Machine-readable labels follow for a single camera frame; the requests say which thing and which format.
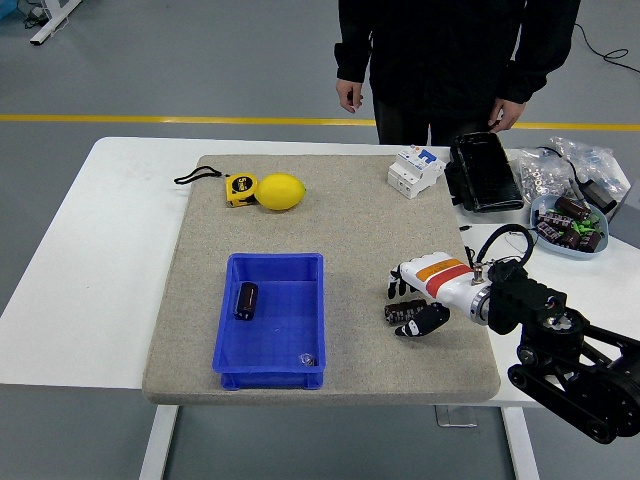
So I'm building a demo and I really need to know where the yellow tape measure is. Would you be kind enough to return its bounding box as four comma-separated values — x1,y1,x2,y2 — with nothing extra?
173,168,261,208

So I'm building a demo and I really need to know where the clear bag of washers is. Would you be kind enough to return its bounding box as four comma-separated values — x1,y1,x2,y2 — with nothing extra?
512,145,576,211

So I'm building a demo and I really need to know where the yellow lemon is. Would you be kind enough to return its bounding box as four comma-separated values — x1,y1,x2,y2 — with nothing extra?
255,172,307,212

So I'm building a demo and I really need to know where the person's right hand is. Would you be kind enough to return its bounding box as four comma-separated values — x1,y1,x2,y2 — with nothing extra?
336,78,365,114

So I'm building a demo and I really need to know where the white table leg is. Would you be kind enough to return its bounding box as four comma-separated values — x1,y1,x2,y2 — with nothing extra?
501,407,541,480
138,404,180,480

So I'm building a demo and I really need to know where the black power adapter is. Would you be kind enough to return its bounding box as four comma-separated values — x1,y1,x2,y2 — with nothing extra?
582,179,619,215

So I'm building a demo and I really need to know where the grey-brown mat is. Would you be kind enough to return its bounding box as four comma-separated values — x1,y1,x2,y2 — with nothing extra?
141,153,502,407

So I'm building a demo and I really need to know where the person's left hand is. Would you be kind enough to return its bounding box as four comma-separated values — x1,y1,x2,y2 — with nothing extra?
487,97,525,132

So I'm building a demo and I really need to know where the black wrapped device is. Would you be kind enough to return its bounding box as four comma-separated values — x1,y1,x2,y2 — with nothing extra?
443,131,525,214

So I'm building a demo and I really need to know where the black floor cable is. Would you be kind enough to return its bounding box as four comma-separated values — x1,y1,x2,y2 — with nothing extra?
574,20,640,75

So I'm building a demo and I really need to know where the metal table bracket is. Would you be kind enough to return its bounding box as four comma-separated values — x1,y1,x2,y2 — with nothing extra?
433,405,479,429

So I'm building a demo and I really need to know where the clear bag of blue parts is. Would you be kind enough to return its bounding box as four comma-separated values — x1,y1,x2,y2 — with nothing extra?
549,135,630,201

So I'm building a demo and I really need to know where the person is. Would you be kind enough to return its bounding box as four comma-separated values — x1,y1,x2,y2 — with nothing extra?
333,0,584,147

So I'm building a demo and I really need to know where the white and black robot right hand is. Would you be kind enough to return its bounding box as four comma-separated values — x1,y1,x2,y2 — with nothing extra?
383,252,490,339

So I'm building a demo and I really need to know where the white floor frame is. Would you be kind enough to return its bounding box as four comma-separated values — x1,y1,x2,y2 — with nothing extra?
28,0,84,47

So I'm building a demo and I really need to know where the blue plastic box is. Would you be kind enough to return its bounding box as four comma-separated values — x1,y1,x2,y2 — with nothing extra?
212,252,327,391

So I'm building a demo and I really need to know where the white circuit breaker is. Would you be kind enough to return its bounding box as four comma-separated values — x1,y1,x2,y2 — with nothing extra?
387,144,447,201

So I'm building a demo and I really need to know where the light blue bowl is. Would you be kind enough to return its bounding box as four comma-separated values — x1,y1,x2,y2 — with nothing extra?
529,193,611,261

